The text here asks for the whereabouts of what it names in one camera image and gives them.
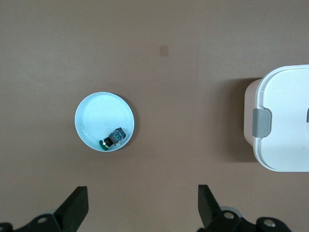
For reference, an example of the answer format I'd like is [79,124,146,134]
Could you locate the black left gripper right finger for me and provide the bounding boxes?
[197,184,294,232]

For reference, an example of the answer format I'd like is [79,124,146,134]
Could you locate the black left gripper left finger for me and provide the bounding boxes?
[0,185,89,232]

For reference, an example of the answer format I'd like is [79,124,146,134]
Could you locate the light blue round plate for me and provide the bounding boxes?
[74,91,139,152]

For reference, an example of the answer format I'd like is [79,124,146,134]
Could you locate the white lunch box grey clips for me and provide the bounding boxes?
[243,64,309,173]

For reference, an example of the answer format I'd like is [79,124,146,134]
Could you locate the green button switch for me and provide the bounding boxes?
[98,127,127,151]

